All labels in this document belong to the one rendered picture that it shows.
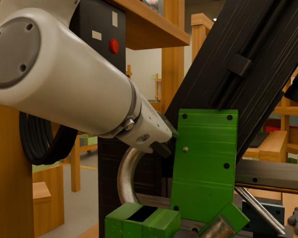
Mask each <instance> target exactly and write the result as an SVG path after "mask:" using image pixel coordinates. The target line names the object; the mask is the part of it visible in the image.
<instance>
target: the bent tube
mask: <svg viewBox="0 0 298 238"><path fill-rule="evenodd" d="M155 111H156V112H157V113H158V115H159V116H160V117H161V118H162V120H163V121H164V122H165V124H166V125H167V126H168V128H169V129H170V131H171V132H172V136H173V137H175V138H178V137H179V136H180V135H179V133H178V132H177V131H176V130H175V128H174V127H173V126H172V124H171V123H170V122H169V121H168V119H167V118H166V117H165V115H164V114H162V113H160V112H159V111H157V110H155ZM144 154H145V152H142V151H140V150H137V149H135V148H133V147H131V146H130V147H129V148H128V150H127V151H126V152H125V154H124V156H123V158H122V160H121V163H120V166H119V170H118V175H117V188H118V194H119V198H120V201H121V204H122V205H123V204H124V203H126V202H130V203H135V204H141V203H140V202H139V200H138V199H137V196H136V194H135V190H134V185H133V177H134V172H135V169H136V166H137V164H138V162H139V160H140V159H141V158H142V156H143V155H144Z"/></svg>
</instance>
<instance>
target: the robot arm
mask: <svg viewBox="0 0 298 238"><path fill-rule="evenodd" d="M79 1H80V0H0V105H3V106H6V107H9V108H12V109H15V110H18V111H21V112H24V113H27V114H30V115H33V116H37V117H40V118H43V119H46V120H49V121H52V122H55V123H58V124H61V125H64V126H67V127H70V128H74V129H77V130H80V131H83V132H86V133H88V134H90V135H95V136H98V137H101V138H113V137H114V136H115V137H116V138H118V139H119V140H121V141H122V142H124V143H126V144H127V145H129V146H131V147H133V148H135V149H137V150H140V151H142V152H145V153H153V149H154V150H156V151H157V152H158V153H159V154H160V155H162V156H163V157H164V158H165V159H166V158H167V157H168V156H170V155H171V152H170V150H169V148H168V147H167V145H168V144H169V143H170V139H171V138H172V137H173V136H172V132H171V131H170V129H169V128H168V126H167V125H166V124H165V122H164V121H163V120H162V118H161V117H160V116H159V115H158V113H157V112H156V111H155V109H154V108H153V107H152V106H151V104H150V103H149V102H148V100H147V99H146V98H145V97H144V96H143V95H142V94H141V93H140V92H139V89H138V87H137V86H136V84H135V83H134V82H133V81H132V80H130V79H129V78H128V77H127V76H126V75H125V74H123V73H122V72H121V71H120V70H118V69H117V68H116V67H115V66H114V65H112V64H111V63H110V62H109V61H107V60H106V59H105V58H104V57H102V56H101V55H100V54H99V53H98V52H96V51H95V50H94V49H93V48H91V47H90V46H89V45H88V44H86V43H85V42H84V41H83V40H82V39H80V38H79V37H78V36H77V35H75V34H74V33H73V32H72V31H71V30H70V29H69V25H70V21H71V18H72V16H73V13H74V11H75V9H76V7H77V5H78V3H79ZM152 148H153V149H152Z"/></svg>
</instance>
